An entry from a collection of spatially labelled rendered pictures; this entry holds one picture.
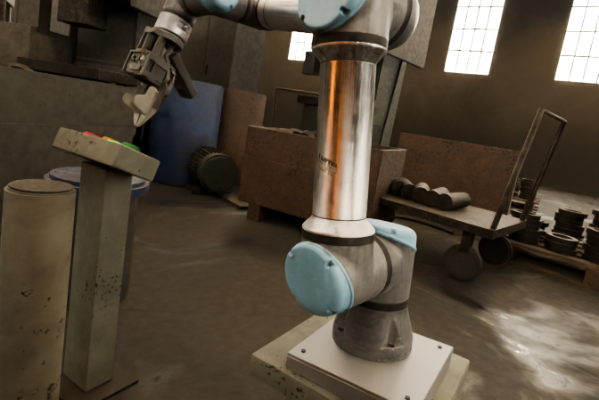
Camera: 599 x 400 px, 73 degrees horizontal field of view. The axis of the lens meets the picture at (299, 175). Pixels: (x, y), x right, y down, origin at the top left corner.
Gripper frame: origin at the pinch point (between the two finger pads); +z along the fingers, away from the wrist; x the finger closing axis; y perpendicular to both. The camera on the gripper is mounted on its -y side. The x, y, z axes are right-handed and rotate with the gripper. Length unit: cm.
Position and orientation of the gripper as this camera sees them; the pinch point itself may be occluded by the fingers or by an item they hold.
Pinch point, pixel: (141, 122)
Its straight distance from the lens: 98.7
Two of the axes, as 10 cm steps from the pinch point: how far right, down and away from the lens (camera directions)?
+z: -3.4, 9.3, -1.5
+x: 8.3, 2.1, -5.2
